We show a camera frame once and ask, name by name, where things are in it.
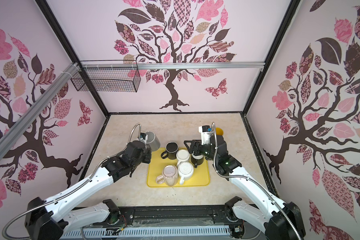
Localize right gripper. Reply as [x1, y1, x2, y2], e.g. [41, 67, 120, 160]
[184, 138, 219, 164]

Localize grey ceramic mug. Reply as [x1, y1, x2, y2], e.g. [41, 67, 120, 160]
[145, 131, 161, 152]

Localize blue butterfly mug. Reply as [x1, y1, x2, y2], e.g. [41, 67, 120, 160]
[214, 128, 224, 143]

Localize pink iridescent mug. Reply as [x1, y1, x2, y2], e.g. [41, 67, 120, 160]
[156, 165, 178, 187]

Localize black mug white base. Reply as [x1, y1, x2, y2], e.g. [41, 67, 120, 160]
[191, 154, 204, 169]

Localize small white ceramic mug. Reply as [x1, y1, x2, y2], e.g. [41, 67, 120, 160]
[176, 149, 190, 166]

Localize black ceramic mug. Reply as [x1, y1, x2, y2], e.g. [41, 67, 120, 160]
[161, 142, 179, 160]

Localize yellow plastic tray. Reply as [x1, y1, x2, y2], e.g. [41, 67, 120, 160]
[146, 148, 211, 188]

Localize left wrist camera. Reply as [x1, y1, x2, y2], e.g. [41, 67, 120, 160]
[139, 133, 147, 142]

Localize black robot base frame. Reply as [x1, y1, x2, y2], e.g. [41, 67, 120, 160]
[43, 203, 304, 240]

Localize black wire basket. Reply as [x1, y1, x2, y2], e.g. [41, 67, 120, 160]
[71, 60, 142, 93]

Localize aluminium rail back wall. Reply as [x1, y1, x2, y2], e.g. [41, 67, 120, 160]
[81, 61, 265, 70]

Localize aluminium rail wall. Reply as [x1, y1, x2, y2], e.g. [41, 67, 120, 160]
[81, 61, 265, 70]
[0, 63, 79, 161]

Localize white slotted cable duct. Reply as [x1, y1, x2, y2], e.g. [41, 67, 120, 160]
[61, 226, 231, 240]

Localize aluminium rail left wall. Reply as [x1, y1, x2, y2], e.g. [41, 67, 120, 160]
[0, 63, 79, 161]

